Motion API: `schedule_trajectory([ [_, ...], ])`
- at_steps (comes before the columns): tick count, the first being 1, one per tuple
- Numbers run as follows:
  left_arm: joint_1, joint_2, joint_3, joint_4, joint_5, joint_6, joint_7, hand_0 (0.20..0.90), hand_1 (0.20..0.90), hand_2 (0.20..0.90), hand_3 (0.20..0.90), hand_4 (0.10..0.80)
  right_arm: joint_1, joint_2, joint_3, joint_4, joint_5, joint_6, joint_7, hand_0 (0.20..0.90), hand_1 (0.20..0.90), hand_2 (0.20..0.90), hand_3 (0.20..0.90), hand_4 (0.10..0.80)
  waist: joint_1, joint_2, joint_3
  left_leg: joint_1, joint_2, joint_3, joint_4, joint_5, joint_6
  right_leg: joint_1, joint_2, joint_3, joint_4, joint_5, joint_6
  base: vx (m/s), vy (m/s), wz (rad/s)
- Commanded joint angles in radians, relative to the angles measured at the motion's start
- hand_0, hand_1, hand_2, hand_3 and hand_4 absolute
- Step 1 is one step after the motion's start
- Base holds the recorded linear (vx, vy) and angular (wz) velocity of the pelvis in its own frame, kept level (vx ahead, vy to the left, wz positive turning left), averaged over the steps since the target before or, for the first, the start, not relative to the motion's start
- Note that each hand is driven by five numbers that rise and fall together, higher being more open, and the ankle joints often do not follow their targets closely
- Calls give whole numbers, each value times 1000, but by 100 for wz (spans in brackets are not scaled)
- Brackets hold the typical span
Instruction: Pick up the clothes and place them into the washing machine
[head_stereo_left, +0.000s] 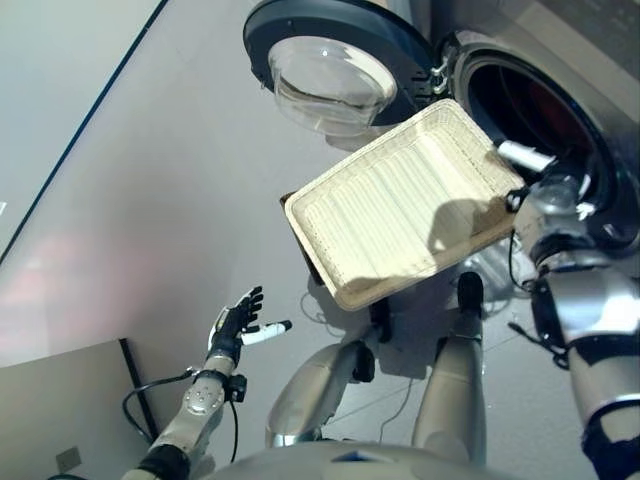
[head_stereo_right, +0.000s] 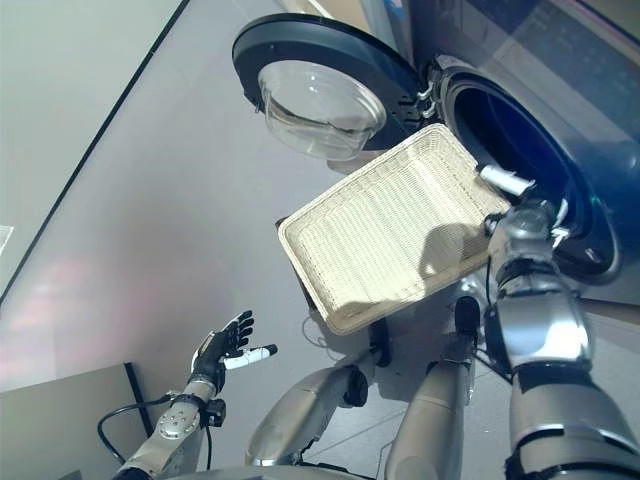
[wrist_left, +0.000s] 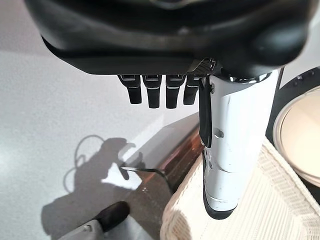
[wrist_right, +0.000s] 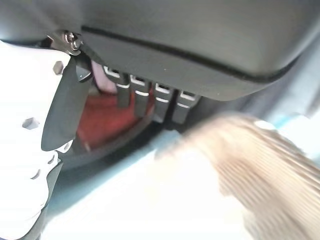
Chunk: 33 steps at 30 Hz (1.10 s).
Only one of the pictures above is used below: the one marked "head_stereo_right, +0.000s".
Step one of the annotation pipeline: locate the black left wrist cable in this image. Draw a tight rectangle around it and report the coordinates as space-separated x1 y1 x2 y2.
97 392 211 471

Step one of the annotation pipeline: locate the dark brown stool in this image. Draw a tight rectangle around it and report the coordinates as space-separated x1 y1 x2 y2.
299 269 395 369

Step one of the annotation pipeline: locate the thin grey floor wire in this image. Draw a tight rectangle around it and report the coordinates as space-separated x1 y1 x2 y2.
302 314 341 359

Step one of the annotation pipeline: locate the grey front-load washing machine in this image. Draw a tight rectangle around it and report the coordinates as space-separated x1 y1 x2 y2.
399 0 640 306

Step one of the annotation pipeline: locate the white wicker basket tray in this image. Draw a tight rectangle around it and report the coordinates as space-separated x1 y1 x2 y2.
277 123 512 336

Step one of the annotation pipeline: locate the silver right robot leg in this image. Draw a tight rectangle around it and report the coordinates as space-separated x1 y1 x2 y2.
384 294 484 480

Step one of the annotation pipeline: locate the round glass washing machine door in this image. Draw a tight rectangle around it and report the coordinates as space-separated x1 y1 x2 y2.
230 13 434 161

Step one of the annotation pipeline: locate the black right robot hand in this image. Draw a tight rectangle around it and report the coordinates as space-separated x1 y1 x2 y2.
477 164 574 246

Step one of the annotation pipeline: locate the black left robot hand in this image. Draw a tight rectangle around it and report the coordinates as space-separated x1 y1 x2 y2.
191 309 279 390

